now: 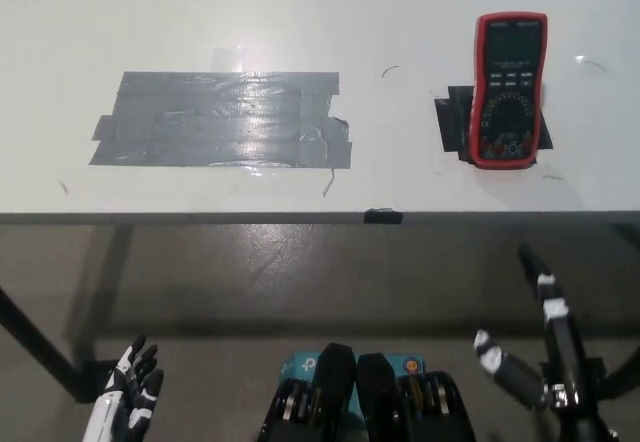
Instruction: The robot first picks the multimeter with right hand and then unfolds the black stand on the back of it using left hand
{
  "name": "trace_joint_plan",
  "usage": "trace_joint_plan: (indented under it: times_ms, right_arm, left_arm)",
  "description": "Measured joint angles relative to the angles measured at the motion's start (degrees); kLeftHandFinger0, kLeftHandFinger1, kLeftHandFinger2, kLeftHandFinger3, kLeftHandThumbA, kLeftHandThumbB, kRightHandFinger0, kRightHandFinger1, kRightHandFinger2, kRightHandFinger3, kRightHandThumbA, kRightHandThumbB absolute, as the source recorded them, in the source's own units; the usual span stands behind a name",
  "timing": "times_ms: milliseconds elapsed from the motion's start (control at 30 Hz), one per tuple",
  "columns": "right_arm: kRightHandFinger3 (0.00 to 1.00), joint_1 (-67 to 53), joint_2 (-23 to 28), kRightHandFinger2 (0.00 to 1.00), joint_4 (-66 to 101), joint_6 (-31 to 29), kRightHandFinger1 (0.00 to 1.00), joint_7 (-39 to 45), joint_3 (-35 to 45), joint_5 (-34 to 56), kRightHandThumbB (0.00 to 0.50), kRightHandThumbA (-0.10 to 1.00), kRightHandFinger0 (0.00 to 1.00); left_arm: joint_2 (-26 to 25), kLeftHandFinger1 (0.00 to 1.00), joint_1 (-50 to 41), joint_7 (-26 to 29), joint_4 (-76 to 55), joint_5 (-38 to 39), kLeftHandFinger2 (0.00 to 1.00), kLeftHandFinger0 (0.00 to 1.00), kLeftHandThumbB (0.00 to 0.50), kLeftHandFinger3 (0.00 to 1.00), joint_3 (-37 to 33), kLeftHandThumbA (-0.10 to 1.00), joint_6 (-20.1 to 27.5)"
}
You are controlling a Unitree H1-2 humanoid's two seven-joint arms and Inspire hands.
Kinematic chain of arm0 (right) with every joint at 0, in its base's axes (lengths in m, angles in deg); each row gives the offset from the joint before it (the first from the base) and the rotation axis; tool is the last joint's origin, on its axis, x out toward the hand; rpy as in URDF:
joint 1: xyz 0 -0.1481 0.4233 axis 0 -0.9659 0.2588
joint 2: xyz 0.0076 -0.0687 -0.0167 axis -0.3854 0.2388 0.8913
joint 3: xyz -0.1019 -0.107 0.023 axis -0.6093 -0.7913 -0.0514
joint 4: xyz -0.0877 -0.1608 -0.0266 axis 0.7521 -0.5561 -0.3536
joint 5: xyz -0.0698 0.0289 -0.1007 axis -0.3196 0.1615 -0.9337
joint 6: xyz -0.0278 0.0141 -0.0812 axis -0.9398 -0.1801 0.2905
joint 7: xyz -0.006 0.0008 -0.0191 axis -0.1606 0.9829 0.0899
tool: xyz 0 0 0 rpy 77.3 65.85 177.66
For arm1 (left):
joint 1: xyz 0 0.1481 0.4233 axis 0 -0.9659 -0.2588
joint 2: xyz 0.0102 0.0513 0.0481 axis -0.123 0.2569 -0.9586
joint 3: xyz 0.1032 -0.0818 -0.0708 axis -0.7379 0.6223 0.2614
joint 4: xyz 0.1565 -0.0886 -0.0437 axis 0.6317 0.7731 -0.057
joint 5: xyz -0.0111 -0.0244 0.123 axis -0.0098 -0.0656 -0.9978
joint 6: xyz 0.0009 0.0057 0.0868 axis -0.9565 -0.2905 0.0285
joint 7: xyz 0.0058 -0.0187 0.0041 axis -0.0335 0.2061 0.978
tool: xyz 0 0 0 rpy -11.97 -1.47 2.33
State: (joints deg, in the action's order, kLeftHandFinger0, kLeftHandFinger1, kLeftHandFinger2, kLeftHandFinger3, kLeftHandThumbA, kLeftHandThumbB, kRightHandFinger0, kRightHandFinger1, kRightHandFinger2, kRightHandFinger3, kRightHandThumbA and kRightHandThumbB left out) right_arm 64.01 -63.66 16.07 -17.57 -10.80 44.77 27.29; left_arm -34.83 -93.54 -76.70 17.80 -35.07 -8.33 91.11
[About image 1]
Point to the grey duct tape patch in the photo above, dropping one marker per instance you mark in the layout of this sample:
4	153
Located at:
225	122

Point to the small black tape strip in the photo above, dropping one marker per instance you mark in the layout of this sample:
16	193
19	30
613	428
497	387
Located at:
383	216

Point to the black table leg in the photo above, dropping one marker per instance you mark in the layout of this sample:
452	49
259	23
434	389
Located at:
40	346
621	368

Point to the red digital multimeter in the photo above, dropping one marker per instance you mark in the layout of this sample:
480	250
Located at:
507	92

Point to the black tape patch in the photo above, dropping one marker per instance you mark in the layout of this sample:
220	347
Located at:
455	117

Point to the black and teal robot body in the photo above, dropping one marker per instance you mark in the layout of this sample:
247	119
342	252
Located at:
370	402

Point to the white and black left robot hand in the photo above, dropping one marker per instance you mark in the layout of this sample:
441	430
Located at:
117	379

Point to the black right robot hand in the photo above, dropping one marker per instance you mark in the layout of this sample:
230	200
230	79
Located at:
562	352

